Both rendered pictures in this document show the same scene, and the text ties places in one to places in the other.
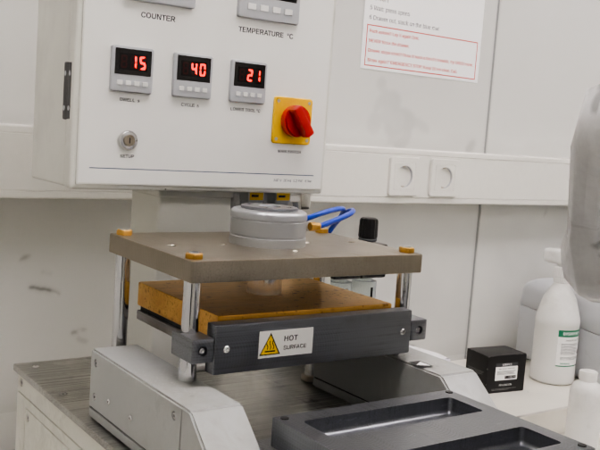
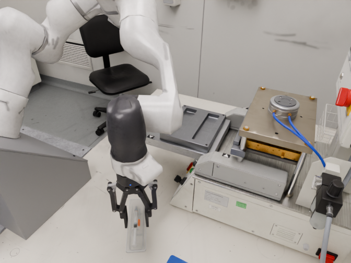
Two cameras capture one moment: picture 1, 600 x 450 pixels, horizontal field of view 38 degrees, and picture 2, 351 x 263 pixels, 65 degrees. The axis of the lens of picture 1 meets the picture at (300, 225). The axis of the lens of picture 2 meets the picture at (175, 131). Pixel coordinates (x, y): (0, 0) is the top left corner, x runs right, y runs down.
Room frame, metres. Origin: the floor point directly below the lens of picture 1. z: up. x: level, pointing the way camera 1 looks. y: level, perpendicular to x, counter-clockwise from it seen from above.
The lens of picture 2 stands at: (1.30, -0.57, 1.52)
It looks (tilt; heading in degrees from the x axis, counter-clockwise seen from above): 36 degrees down; 149
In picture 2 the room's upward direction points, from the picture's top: 1 degrees clockwise
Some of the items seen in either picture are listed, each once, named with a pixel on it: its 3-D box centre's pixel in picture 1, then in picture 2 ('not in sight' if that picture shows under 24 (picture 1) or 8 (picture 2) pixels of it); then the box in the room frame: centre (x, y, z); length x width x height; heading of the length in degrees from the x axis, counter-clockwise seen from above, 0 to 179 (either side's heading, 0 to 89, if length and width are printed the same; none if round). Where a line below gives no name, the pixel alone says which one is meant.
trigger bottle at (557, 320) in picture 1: (559, 315); not in sight; (1.60, -0.50, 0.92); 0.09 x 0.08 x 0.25; 43
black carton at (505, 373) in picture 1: (495, 369); not in sight; (1.52, -0.37, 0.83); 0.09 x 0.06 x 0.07; 118
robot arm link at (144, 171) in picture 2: not in sight; (136, 163); (0.84, -0.40, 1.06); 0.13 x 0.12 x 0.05; 154
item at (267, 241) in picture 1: (265, 262); (290, 126); (0.93, 0.03, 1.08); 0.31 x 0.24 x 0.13; 125
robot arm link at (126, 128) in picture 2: not in sight; (127, 117); (0.77, -0.38, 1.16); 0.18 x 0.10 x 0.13; 148
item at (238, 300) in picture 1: (270, 285); (277, 126); (0.89, 0.03, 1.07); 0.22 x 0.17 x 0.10; 125
